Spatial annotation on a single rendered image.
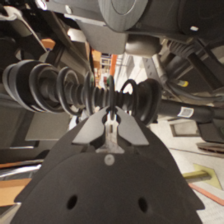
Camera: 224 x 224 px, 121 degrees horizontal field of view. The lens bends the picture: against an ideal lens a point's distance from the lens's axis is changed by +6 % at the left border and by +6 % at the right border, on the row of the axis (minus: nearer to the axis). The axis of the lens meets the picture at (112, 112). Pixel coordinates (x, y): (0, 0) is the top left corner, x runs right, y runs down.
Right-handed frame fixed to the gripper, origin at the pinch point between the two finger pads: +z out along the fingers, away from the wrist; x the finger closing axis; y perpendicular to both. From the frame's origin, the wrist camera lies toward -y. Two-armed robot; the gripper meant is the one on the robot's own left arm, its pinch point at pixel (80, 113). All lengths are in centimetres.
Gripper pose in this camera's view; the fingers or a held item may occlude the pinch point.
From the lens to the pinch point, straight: 21.8
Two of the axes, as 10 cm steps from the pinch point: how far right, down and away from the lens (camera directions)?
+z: 1.6, -9.3, -3.3
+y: 1.4, -3.1, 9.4
